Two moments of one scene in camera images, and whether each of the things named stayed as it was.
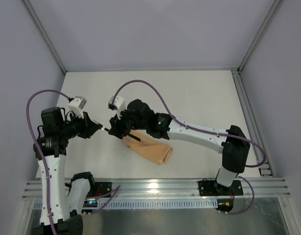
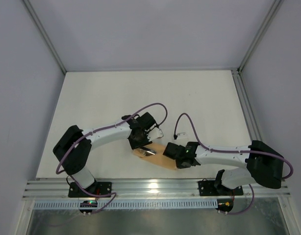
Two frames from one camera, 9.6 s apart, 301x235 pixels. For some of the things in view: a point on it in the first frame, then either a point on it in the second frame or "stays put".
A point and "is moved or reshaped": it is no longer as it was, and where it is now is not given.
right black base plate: [210, 188] stays put
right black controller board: [225, 204] stays put
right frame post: [274, 9] stays put
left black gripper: [86, 125] → [139, 141]
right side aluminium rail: [251, 120] stays put
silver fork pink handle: [134, 137] is moved or reshaped
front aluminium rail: [174, 189] stays put
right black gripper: [121, 126] → [169, 151]
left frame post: [36, 20] stays put
